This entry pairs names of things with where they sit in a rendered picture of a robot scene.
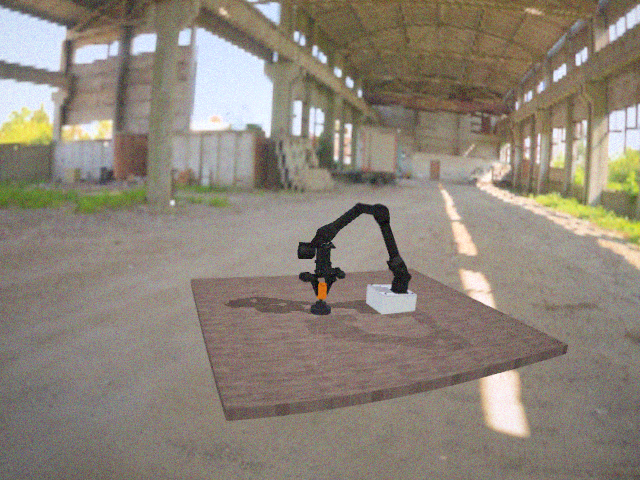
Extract orange knob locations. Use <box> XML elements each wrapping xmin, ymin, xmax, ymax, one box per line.
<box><xmin>317</xmin><ymin>283</ymin><xmax>327</xmax><ymax>299</ymax></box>

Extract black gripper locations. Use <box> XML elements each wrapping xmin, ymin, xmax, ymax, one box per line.
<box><xmin>299</xmin><ymin>259</ymin><xmax>345</xmax><ymax>297</ymax></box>

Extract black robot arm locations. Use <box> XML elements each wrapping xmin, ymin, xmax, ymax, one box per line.
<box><xmin>298</xmin><ymin>203</ymin><xmax>412</xmax><ymax>294</ymax></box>

